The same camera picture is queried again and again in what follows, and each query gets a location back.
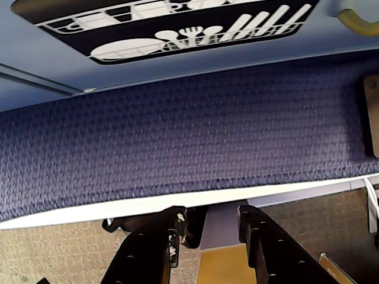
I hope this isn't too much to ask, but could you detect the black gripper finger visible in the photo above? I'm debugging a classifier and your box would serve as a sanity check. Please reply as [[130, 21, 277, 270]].
[[101, 206, 188, 284], [238, 205, 356, 284]]

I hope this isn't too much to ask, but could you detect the yellow wooden board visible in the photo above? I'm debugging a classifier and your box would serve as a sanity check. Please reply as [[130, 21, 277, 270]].
[[197, 244, 258, 284]]

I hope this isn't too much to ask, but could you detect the blue woven platform panel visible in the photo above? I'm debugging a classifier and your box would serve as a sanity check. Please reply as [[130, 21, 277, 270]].
[[0, 50, 379, 231]]

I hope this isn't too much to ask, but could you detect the blue toy kitchen unit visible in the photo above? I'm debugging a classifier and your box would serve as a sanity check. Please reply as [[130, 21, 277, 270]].
[[0, 0, 379, 112]]

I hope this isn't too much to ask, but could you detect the black dish rack sticker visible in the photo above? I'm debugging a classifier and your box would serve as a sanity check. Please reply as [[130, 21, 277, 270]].
[[10, 0, 322, 66]]

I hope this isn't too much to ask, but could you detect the white cable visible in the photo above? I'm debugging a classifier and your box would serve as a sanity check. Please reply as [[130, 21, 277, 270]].
[[363, 177, 379, 234]]

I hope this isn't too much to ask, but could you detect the gold dishwasher handle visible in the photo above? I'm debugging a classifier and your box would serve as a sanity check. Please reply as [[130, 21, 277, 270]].
[[337, 8, 379, 38]]

